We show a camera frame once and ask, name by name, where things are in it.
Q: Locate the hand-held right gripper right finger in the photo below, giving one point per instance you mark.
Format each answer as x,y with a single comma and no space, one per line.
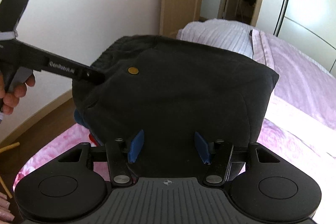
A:
202,146

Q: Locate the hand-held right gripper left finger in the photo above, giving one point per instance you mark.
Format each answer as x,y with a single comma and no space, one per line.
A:
136,146

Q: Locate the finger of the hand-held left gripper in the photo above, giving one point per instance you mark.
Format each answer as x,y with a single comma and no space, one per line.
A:
90,75

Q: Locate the black pants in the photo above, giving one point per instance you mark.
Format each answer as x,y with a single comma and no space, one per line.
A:
183,95

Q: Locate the person's left hand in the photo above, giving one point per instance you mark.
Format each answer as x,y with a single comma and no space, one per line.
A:
21,90

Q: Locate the red garment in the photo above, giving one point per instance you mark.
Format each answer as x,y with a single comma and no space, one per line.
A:
94,139

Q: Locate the blue sweater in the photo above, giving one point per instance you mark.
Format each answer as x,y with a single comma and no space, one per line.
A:
80,117

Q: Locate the wooden stick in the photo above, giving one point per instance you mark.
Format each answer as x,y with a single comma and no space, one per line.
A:
10,147
5,186

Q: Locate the pink floral blanket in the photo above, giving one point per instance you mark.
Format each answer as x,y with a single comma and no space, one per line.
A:
296,150

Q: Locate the lavender striped pillow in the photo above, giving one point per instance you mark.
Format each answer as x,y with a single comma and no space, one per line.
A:
218,35

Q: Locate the pink pillow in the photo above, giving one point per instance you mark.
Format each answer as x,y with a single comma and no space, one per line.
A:
302,77

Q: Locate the pink ribbed object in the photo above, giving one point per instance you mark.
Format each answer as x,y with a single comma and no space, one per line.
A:
5,209

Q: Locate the white wardrobe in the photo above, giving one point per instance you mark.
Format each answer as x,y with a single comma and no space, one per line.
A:
312,3

